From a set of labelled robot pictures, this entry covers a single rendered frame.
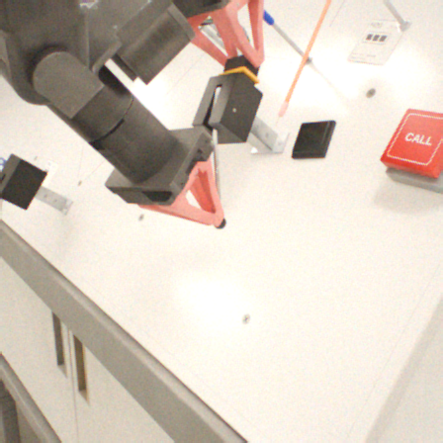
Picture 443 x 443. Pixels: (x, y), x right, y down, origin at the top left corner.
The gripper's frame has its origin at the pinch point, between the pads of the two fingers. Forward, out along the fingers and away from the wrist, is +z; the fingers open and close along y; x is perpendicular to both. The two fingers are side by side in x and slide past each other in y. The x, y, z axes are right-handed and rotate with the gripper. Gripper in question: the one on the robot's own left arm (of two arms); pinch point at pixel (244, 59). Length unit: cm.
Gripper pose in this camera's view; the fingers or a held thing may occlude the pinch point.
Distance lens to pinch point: 62.8
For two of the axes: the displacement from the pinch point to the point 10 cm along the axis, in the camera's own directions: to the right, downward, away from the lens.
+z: 4.6, 7.4, 4.9
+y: -6.9, -0.5, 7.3
